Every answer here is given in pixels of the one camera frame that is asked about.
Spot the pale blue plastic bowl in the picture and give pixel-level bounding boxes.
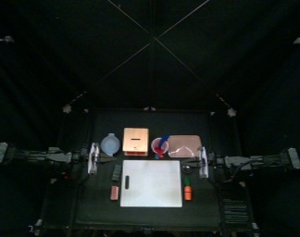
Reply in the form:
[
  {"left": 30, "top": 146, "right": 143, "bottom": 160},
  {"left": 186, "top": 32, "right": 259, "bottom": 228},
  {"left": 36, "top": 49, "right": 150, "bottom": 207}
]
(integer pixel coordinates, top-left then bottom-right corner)
[{"left": 99, "top": 132, "right": 122, "bottom": 157}]

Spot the red plastic utensil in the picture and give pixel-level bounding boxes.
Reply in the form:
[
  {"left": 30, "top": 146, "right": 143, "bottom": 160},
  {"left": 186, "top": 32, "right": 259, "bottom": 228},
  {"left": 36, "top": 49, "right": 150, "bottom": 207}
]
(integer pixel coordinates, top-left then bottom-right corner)
[{"left": 153, "top": 146, "right": 166, "bottom": 159}]

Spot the thin diagonal frame cord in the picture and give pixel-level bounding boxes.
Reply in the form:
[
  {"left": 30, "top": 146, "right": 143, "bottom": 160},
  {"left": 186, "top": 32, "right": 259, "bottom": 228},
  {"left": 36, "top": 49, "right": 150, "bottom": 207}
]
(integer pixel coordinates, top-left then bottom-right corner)
[
  {"left": 106, "top": 0, "right": 231, "bottom": 109},
  {"left": 67, "top": 0, "right": 210, "bottom": 107}
]

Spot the dark green toy block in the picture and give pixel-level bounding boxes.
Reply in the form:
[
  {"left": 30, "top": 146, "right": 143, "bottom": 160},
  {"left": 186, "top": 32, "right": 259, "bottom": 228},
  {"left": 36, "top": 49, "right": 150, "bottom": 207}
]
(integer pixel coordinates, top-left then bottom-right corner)
[{"left": 110, "top": 164, "right": 123, "bottom": 182}]

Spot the orange toy carrot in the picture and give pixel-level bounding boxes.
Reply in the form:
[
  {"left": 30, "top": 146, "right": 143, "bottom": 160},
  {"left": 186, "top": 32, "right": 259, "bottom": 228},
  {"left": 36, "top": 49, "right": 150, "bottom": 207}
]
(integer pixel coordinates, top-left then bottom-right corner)
[{"left": 182, "top": 176, "right": 193, "bottom": 202}]

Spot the blue plastic utensil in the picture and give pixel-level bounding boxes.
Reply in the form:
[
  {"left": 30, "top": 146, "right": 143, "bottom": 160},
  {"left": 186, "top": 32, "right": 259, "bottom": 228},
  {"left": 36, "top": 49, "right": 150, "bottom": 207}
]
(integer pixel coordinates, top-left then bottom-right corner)
[{"left": 158, "top": 133, "right": 171, "bottom": 156}]

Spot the wooden box with slot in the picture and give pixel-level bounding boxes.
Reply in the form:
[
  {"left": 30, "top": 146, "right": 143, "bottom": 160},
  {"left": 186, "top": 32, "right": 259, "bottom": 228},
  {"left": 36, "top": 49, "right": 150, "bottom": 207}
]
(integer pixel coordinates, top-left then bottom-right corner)
[{"left": 122, "top": 127, "right": 150, "bottom": 157}]

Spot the white printed label sticker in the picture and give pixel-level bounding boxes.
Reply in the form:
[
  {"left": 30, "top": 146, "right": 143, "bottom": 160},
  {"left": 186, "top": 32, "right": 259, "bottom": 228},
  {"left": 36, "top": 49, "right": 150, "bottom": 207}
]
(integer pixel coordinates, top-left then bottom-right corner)
[{"left": 221, "top": 198, "right": 251, "bottom": 227}]

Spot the clear pink square container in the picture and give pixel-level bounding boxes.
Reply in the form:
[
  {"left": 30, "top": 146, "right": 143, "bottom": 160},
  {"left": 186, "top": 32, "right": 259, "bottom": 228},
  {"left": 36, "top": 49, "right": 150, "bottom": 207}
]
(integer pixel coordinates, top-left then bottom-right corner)
[{"left": 167, "top": 133, "right": 203, "bottom": 159}]

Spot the pink red toy block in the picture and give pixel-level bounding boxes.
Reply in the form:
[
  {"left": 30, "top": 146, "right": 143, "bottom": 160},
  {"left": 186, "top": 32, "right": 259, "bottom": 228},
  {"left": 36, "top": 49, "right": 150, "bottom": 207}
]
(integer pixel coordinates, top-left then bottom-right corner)
[{"left": 108, "top": 184, "right": 120, "bottom": 202}]

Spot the white cutting board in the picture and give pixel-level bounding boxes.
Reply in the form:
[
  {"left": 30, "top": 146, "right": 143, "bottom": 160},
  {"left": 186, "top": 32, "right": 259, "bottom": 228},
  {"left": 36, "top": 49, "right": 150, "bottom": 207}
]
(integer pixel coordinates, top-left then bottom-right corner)
[{"left": 119, "top": 159, "right": 185, "bottom": 208}]

